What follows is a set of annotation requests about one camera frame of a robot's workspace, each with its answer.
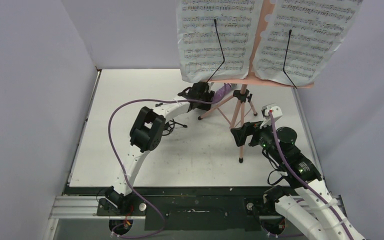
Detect purple glitter microphone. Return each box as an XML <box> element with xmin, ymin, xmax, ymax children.
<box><xmin>212</xmin><ymin>83</ymin><xmax>237</xmax><ymax>104</ymax></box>

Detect pink music stand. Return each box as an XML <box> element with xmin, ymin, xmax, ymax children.
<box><xmin>196</xmin><ymin>0</ymin><xmax>315</xmax><ymax>164</ymax></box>

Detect black mini tripod mic stand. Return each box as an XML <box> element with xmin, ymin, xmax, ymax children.
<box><xmin>162</xmin><ymin>119</ymin><xmax>188</xmax><ymax>137</ymax></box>

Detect sheet music page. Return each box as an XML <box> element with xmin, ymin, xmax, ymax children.
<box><xmin>175</xmin><ymin>0</ymin><xmax>264</xmax><ymax>83</ymax></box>
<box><xmin>252</xmin><ymin>0</ymin><xmax>363</xmax><ymax>87</ymax></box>

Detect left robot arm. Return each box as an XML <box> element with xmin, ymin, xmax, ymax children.
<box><xmin>104</xmin><ymin>82</ymin><xmax>216</xmax><ymax>216</ymax></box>

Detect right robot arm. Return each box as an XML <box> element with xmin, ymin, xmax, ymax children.
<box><xmin>230</xmin><ymin>122</ymin><xmax>364</xmax><ymax>240</ymax></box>

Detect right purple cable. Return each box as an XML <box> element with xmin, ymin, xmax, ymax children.
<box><xmin>268</xmin><ymin>110</ymin><xmax>355</xmax><ymax>240</ymax></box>

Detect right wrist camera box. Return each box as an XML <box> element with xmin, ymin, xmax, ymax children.
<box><xmin>259</xmin><ymin>103</ymin><xmax>283</xmax><ymax>129</ymax></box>

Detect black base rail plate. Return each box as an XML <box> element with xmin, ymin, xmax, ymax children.
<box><xmin>63</xmin><ymin>186</ymin><xmax>283</xmax><ymax>232</ymax></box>

